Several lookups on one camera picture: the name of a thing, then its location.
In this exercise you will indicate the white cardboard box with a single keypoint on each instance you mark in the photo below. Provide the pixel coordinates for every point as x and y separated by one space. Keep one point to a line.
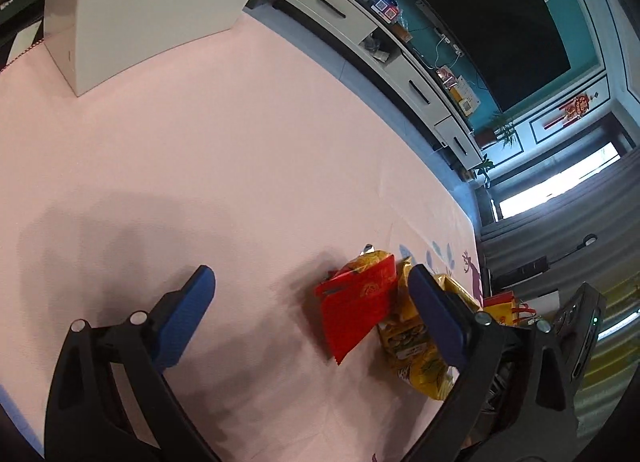
150 2

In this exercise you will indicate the bright window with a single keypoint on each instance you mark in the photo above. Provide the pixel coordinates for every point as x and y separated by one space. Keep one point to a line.
555 187

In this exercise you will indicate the red foil wrapper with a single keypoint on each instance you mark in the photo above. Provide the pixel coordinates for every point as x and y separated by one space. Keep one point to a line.
355 312

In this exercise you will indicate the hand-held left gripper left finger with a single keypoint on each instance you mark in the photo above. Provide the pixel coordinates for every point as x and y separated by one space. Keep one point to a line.
182 317

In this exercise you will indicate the red yellow bag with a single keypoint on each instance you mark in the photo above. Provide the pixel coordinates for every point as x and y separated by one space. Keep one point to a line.
510 309

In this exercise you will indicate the white television cabinet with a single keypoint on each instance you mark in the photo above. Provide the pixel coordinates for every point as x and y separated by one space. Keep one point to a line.
350 17

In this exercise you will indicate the potted green plant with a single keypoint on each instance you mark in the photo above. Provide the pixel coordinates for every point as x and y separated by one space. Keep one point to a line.
502 134

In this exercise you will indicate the black television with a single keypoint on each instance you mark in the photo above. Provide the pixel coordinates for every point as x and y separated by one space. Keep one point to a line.
475 7

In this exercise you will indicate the red wall ornament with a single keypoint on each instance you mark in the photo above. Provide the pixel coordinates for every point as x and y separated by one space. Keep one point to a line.
575 109

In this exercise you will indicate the yellow snack packet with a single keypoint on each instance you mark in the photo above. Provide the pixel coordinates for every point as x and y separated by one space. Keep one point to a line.
410 342

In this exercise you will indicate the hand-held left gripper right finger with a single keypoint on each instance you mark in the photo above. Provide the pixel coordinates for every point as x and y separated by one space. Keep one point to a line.
437 317

